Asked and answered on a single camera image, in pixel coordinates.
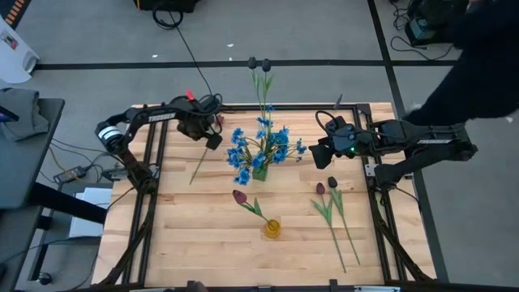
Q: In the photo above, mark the green square glass vase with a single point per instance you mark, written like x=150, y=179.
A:
x=260, y=174

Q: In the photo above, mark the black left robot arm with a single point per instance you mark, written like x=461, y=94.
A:
x=162, y=117

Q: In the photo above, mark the dark side desk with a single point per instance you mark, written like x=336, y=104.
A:
x=24, y=170

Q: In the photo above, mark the red artificial tulip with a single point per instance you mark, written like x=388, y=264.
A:
x=239, y=196
x=320, y=188

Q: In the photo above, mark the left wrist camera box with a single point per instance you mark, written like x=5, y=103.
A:
x=208, y=104

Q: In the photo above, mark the person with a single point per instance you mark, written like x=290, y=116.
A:
x=482, y=73

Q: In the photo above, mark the black power adapter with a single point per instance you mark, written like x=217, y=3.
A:
x=69, y=174

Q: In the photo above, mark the black edge clamp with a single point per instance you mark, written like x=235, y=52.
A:
x=333, y=285
x=190, y=286

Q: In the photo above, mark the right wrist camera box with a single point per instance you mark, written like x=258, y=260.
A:
x=335, y=123

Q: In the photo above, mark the yellow ribbed glass vase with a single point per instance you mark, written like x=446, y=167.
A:
x=272, y=229

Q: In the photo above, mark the black caster wheel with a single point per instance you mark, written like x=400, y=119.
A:
x=44, y=278

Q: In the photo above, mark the black equipment base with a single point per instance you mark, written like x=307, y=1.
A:
x=170, y=5

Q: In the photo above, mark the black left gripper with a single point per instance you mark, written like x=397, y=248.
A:
x=194, y=127

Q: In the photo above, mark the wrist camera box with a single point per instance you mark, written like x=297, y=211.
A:
x=208, y=104
x=335, y=123

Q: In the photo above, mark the dark artificial tulip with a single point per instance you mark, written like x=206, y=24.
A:
x=266, y=65
x=252, y=63
x=332, y=182

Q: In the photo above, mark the small red tag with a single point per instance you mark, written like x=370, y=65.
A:
x=190, y=95

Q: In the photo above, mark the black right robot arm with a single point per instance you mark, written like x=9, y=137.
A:
x=421, y=136

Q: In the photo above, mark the white box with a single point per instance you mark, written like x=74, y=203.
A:
x=87, y=219

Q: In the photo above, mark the black desk beam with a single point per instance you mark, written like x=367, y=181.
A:
x=65, y=203

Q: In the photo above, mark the black equipment case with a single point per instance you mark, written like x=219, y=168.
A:
x=425, y=24

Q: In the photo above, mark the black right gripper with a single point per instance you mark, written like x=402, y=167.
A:
x=346, y=142

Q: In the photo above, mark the grey cloth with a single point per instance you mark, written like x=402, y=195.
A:
x=22, y=113

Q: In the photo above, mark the black aluminium table frame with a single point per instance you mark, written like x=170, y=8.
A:
x=304, y=107

